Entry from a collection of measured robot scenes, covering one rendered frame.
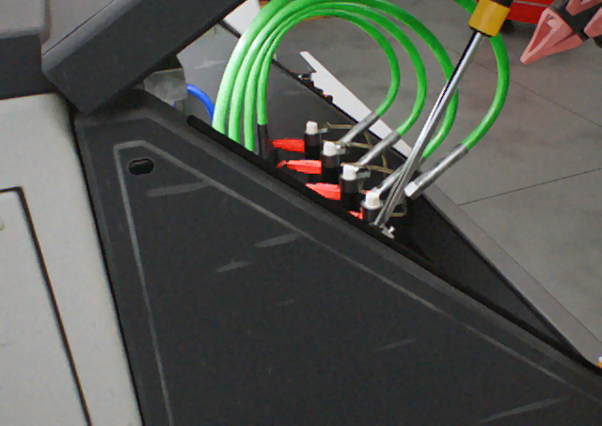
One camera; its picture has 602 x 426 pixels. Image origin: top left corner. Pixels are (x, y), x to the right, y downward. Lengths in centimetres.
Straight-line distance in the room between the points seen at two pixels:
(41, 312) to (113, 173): 10
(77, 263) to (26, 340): 6
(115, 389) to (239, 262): 12
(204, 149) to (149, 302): 10
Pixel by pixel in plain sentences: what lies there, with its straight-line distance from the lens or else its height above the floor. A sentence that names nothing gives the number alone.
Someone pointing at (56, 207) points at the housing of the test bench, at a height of 140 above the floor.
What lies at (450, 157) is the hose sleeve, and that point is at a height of 118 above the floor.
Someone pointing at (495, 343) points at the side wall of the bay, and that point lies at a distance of 56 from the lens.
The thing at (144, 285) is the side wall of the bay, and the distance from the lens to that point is 41.
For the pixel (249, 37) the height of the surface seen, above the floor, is 137.
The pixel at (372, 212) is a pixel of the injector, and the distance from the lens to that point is 86.
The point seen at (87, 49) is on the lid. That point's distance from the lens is 33.
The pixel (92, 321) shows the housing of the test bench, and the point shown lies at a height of 132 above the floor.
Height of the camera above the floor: 159
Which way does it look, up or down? 31 degrees down
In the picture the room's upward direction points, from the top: 3 degrees counter-clockwise
